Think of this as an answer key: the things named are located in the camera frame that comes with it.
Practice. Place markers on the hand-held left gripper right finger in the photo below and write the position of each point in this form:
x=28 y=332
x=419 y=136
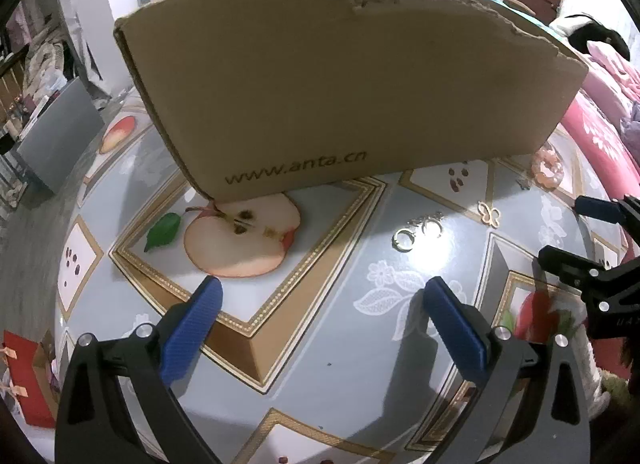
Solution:
x=457 y=329

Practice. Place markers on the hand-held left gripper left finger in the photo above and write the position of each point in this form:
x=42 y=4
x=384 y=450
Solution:
x=195 y=329

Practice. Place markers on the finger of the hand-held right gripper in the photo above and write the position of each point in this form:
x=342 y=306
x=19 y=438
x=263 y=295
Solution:
x=565 y=261
x=592 y=206

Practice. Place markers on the butterfly stud earring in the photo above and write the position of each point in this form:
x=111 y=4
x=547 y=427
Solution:
x=489 y=214
x=524 y=184

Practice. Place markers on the brown cardboard box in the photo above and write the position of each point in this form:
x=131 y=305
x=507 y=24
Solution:
x=350 y=93

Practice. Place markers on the red floral blanket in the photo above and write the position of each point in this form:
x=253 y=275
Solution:
x=600 y=133

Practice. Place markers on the white fluffy garment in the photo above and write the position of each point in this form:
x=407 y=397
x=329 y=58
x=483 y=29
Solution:
x=597 y=384

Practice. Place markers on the fruit print tablecloth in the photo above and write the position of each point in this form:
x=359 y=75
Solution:
x=350 y=344

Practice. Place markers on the black white cloth bundle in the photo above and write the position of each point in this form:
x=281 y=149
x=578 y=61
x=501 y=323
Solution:
x=590 y=31

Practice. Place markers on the red gift bag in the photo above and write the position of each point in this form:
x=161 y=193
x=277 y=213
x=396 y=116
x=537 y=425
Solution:
x=25 y=374

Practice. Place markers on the pile of clothes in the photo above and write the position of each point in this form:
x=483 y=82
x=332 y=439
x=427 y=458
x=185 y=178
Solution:
x=45 y=58

